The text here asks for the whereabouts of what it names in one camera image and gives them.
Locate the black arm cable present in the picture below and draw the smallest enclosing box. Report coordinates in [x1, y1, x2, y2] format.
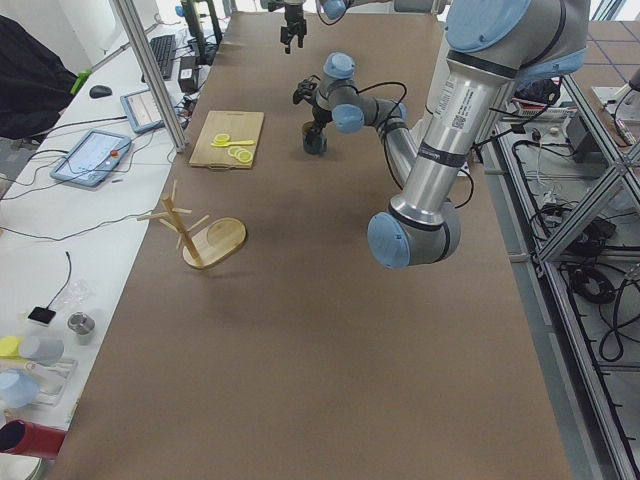
[309, 74, 476, 209]

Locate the yellow plastic cup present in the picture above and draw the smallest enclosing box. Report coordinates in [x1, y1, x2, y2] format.
[0, 336, 23, 358]

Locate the yellow plastic knife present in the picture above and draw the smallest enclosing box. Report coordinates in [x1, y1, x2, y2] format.
[210, 140, 255, 148]

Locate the clear plastic tray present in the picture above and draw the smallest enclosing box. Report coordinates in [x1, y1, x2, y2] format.
[25, 357, 78, 407]

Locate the aluminium frame post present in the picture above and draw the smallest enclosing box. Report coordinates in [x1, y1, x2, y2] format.
[111, 0, 187, 153]

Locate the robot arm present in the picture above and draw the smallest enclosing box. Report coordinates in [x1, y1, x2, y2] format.
[261, 0, 451, 54]
[309, 1, 590, 268]

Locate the bamboo cutting board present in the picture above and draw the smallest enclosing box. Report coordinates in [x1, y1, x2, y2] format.
[188, 110, 265, 170]

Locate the black computer mouse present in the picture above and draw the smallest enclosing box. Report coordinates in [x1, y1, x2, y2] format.
[89, 85, 112, 99]

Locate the black keyboard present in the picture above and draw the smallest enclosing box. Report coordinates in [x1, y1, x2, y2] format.
[149, 35, 176, 80]

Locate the wooden cup storage rack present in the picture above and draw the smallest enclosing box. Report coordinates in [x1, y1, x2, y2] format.
[136, 180, 247, 270]

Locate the black power adapter box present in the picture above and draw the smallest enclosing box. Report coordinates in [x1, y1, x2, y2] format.
[178, 56, 199, 94]

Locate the teach pendant tablet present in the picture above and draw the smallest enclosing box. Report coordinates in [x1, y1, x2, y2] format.
[120, 89, 164, 134]
[50, 129, 132, 188]

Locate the small black square pad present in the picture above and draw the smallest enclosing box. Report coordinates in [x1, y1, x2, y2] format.
[27, 306, 56, 326]

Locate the near teach pendant tablet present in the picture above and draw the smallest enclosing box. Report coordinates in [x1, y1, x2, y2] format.
[50, 129, 132, 188]

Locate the aluminium side frame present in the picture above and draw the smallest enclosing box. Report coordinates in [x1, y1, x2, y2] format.
[478, 65, 639, 479]

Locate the red cylindrical tube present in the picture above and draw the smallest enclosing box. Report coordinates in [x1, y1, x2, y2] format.
[1, 419, 67, 460]

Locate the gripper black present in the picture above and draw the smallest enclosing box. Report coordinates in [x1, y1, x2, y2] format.
[280, 0, 307, 54]
[305, 105, 332, 145]

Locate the far teach pendant tablet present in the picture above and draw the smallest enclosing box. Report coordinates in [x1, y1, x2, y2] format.
[120, 89, 164, 134]

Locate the blue mug yellow inside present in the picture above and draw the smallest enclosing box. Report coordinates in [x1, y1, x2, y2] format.
[302, 121, 327, 155]

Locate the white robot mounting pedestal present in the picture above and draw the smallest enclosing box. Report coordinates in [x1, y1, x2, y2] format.
[393, 29, 474, 178]

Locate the small metal cylinder weight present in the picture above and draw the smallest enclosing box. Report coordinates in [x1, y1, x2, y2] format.
[67, 312, 96, 345]

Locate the crumpled clear plastic bag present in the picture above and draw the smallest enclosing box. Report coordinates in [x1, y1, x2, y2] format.
[53, 279, 95, 313]

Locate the grey plastic cup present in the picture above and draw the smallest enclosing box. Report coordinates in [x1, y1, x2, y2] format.
[18, 336, 64, 366]

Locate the light blue plastic cup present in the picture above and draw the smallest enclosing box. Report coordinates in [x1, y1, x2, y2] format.
[1, 369, 40, 408]

